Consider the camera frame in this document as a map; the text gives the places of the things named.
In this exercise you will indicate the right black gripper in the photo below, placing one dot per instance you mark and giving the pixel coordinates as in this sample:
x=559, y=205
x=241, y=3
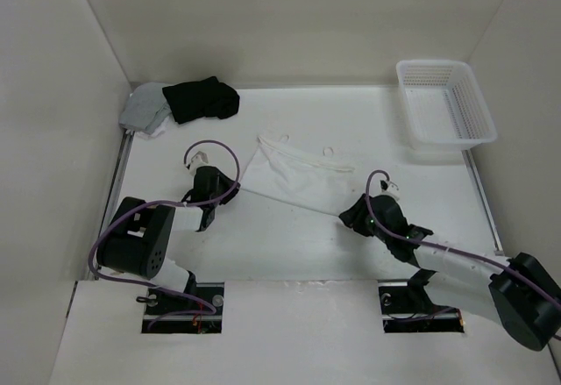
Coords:
x=353, y=216

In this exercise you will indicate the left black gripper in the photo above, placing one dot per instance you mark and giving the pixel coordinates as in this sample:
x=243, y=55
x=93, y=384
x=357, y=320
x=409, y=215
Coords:
x=230, y=185

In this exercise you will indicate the white tank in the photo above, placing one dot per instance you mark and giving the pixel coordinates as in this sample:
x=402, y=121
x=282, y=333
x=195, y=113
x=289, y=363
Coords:
x=309, y=181
x=154, y=130

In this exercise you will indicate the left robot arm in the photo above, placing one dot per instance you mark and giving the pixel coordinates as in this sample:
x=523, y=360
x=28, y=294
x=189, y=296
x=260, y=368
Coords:
x=133, y=249

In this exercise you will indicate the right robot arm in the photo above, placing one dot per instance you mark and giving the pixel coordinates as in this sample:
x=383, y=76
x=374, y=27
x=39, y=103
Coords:
x=516, y=293

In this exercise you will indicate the white folded tank top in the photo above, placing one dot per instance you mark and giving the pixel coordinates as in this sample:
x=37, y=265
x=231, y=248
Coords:
x=154, y=130

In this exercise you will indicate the black folded tank top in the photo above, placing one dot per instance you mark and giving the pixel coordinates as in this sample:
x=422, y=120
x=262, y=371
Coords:
x=208, y=98

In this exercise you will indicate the grey folded tank top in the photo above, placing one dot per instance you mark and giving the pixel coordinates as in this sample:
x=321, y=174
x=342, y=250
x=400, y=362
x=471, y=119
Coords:
x=145, y=104

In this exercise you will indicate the white plastic basket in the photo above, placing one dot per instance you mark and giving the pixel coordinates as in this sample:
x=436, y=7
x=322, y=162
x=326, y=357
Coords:
x=444, y=107

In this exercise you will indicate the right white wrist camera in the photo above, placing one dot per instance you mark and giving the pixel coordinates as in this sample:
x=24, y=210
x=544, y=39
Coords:
x=388, y=188

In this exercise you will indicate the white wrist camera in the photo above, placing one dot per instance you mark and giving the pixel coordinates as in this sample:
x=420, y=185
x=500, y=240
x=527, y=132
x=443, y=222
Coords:
x=388, y=188
x=198, y=160

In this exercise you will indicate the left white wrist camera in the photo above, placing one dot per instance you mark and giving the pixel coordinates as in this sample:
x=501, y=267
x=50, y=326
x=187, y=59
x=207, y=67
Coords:
x=198, y=160

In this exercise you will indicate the left metal table rail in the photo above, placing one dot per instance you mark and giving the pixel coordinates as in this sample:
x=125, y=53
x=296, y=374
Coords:
x=116, y=181

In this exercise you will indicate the metal table rail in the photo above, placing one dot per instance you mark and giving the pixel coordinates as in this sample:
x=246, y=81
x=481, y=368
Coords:
x=480, y=235
x=116, y=181

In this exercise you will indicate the right metal table rail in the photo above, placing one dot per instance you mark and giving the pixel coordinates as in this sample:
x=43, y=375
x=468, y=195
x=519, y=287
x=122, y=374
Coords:
x=480, y=235

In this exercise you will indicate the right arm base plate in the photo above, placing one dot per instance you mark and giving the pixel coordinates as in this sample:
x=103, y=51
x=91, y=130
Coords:
x=407, y=309

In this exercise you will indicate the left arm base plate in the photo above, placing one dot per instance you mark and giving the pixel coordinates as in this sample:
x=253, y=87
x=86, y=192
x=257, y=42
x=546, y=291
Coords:
x=167, y=314

